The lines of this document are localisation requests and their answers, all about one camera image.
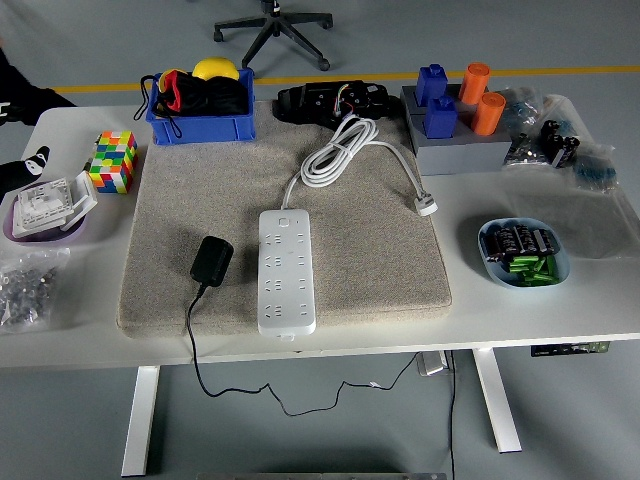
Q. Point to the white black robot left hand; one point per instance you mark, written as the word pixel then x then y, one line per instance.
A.
pixel 32 162

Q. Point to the black plug adapter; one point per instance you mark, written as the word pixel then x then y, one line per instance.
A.
pixel 212 260

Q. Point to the white power strip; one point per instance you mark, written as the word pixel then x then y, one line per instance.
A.
pixel 286 300

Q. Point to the purple bowl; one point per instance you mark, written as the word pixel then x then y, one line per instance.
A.
pixel 45 239

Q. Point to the colourful puzzle cube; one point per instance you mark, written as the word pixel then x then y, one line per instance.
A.
pixel 112 165

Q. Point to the clear bag of screws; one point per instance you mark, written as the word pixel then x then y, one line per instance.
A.
pixel 25 295

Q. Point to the blue plastic bin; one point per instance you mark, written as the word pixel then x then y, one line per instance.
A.
pixel 200 131

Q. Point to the yellow ball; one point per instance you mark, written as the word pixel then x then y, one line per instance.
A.
pixel 215 69

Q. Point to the black office chair base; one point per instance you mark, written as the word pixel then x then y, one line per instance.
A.
pixel 272 27

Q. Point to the white table leg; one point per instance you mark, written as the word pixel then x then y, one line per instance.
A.
pixel 495 400
pixel 142 425

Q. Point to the black electronic device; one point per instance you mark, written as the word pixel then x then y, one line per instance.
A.
pixel 315 102

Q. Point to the grey-brown fabric mat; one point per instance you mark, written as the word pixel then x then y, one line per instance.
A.
pixel 360 260

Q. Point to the blue block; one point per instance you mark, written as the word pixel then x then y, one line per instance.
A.
pixel 430 85
pixel 440 120

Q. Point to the grey block base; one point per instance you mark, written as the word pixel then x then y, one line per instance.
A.
pixel 465 155

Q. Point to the orange cylinder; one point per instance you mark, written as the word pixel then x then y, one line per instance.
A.
pixel 489 114
pixel 472 82

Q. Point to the bag of small dark parts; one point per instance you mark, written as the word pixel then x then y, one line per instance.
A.
pixel 522 150

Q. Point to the bag of blue components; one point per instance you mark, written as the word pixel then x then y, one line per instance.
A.
pixel 522 107
pixel 595 172

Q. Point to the pile of black capacitors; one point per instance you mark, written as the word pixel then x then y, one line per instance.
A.
pixel 520 239

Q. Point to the pile of green parts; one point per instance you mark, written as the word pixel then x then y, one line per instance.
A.
pixel 532 270

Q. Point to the bag of black capacitors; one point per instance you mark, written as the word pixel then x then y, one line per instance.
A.
pixel 560 142

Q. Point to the light blue dish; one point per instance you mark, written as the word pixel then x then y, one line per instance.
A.
pixel 564 260

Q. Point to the black table control panel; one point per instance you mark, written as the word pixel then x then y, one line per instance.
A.
pixel 570 349

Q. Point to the large clear plastic bag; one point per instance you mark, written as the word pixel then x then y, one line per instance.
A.
pixel 600 225

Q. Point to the white socket frame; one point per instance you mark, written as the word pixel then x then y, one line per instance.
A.
pixel 82 197

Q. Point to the metal bracket under table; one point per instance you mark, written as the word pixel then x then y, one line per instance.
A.
pixel 431 364

